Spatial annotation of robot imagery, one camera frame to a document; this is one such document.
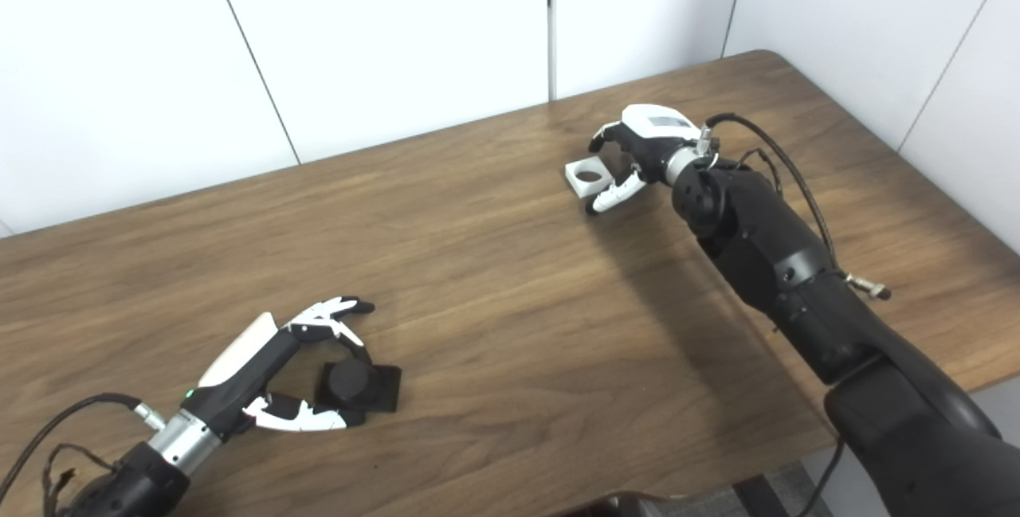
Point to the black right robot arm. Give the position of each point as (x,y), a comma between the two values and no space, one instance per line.
(781,262)

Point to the dark rounded robot body part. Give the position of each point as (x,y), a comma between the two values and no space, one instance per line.
(629,507)

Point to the white square piece with hole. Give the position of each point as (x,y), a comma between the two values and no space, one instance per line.
(575,181)

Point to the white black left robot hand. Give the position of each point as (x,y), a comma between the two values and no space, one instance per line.
(243,374)

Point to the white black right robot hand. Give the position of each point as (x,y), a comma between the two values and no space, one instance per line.
(657,139)

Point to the black peg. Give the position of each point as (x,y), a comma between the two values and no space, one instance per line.
(362,385)

